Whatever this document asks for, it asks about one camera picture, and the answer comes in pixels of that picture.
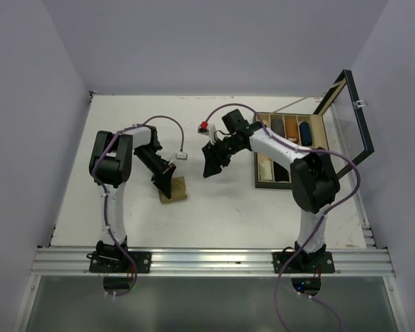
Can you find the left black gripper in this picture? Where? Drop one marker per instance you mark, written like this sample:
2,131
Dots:
162,180

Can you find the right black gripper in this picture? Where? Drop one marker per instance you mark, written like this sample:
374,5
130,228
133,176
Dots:
213,158

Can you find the aluminium mounting rail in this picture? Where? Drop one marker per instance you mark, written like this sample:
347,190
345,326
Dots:
76,261

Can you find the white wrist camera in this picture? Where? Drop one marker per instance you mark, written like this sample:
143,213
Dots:
180,155
208,130

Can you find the rolled orange underwear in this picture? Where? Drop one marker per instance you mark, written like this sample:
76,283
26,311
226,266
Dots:
291,129

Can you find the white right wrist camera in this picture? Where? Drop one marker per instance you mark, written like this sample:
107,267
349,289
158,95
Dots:
208,130

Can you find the black compartment storage box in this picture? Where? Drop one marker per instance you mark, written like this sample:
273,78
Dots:
337,119

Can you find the khaki underwear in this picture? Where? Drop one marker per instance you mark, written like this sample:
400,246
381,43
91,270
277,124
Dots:
178,191

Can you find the rolled navy underwear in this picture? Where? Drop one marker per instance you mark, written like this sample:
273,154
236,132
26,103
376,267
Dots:
305,134

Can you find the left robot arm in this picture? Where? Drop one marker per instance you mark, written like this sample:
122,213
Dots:
110,167

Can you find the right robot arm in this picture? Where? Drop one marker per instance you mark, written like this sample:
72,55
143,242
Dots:
313,182

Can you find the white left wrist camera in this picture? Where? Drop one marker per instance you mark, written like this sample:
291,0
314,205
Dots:
180,155

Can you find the rolled black underwear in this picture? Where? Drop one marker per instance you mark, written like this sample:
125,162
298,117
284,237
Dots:
280,173

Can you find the rolled cream underwear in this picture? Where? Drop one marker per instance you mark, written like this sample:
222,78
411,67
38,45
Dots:
266,171

